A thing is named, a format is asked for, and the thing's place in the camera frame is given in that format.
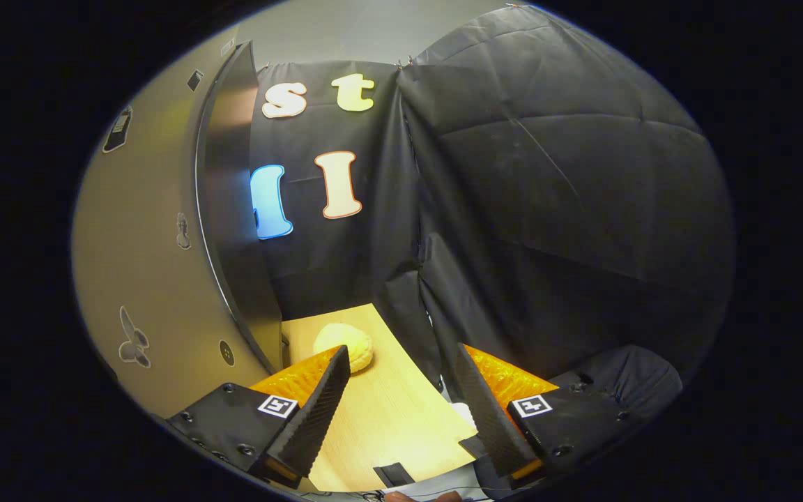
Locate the yellow round sponge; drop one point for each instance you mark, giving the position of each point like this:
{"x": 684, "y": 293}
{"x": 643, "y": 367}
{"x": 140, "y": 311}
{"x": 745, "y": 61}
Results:
{"x": 346, "y": 345}

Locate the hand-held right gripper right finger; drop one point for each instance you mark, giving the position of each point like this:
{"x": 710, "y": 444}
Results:
{"x": 485, "y": 418}

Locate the dark square coaster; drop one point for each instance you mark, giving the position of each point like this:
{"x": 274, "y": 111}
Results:
{"x": 394, "y": 474}

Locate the black backdrop cloth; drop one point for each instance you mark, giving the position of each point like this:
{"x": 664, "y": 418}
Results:
{"x": 548, "y": 209}

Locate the dark grey cabinet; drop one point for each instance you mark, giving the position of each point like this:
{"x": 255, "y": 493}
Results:
{"x": 234, "y": 209}

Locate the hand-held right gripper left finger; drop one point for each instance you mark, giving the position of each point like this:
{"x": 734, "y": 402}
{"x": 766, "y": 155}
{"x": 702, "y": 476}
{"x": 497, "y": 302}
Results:
{"x": 321, "y": 411}

